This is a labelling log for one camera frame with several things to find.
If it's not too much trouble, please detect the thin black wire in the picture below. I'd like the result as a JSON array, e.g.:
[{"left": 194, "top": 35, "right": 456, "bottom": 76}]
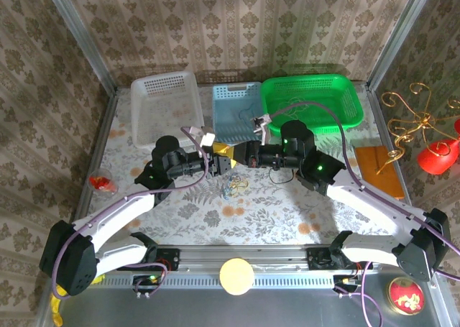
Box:
[{"left": 269, "top": 168, "right": 298, "bottom": 186}]

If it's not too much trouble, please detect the pale yellow ball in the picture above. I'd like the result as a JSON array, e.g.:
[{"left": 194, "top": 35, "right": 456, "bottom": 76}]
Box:
[{"left": 218, "top": 257, "right": 255, "bottom": 296}]

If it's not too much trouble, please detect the light blue plastic basket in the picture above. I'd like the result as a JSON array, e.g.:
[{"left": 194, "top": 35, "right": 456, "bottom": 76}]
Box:
[{"left": 211, "top": 81, "right": 267, "bottom": 144}]

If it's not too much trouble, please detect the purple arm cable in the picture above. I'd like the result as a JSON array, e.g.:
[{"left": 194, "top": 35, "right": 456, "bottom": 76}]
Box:
[
  {"left": 52, "top": 126, "right": 210, "bottom": 301},
  {"left": 269, "top": 102, "right": 460, "bottom": 327}
]

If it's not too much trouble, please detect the aluminium frame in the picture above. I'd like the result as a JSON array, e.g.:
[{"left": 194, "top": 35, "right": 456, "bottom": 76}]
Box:
[{"left": 34, "top": 0, "right": 450, "bottom": 327}]

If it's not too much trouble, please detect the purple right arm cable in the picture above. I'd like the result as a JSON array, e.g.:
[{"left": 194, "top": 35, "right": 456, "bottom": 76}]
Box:
[{"left": 269, "top": 102, "right": 460, "bottom": 327}]

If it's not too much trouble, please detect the clear cup with red contents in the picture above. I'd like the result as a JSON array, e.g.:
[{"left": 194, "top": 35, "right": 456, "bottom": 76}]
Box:
[{"left": 88, "top": 167, "right": 119, "bottom": 198}]

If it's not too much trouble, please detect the yellow cable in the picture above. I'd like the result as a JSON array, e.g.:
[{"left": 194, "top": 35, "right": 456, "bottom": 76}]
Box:
[{"left": 228, "top": 175, "right": 251, "bottom": 198}]

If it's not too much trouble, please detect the yellow banana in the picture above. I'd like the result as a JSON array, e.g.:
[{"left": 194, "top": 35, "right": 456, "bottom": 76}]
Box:
[{"left": 49, "top": 273, "right": 106, "bottom": 327}]

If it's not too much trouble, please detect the white perforated plastic basket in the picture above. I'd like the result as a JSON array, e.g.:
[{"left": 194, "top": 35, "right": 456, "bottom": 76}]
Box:
[{"left": 130, "top": 70, "right": 206, "bottom": 149}]

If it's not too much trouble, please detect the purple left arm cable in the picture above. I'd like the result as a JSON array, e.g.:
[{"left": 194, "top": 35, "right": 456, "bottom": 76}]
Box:
[{"left": 52, "top": 126, "right": 210, "bottom": 301}]

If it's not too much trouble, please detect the bundle of coloured wires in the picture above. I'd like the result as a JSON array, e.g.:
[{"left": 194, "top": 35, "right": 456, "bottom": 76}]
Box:
[{"left": 219, "top": 183, "right": 238, "bottom": 201}]

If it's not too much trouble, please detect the orange wooden block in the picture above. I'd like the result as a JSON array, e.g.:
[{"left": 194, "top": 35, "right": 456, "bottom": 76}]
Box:
[{"left": 354, "top": 145, "right": 405, "bottom": 201}]

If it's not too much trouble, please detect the tan cable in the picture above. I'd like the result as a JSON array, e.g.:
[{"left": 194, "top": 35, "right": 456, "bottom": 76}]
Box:
[{"left": 283, "top": 96, "right": 310, "bottom": 116}]

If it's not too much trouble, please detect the gold wire ornament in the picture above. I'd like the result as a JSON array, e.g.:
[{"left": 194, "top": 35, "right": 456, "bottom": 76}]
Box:
[{"left": 375, "top": 82, "right": 460, "bottom": 175}]

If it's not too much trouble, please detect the red round tin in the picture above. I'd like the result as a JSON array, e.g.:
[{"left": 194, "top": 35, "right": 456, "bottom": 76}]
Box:
[{"left": 387, "top": 276, "right": 426, "bottom": 316}]

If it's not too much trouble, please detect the small black electronics box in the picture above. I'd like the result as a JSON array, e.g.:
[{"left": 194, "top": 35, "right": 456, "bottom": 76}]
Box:
[
  {"left": 132, "top": 275, "right": 162, "bottom": 295},
  {"left": 332, "top": 275, "right": 360, "bottom": 294}
]

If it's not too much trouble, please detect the blue cable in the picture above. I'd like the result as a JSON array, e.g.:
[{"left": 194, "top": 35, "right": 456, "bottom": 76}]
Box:
[{"left": 238, "top": 103, "right": 259, "bottom": 126}]

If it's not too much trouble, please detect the green plastic basket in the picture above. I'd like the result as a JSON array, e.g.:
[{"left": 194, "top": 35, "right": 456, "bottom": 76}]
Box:
[{"left": 260, "top": 74, "right": 365, "bottom": 137}]

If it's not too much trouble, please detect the red ornament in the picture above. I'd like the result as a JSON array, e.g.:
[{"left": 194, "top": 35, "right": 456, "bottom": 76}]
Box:
[{"left": 416, "top": 118, "right": 460, "bottom": 176}]

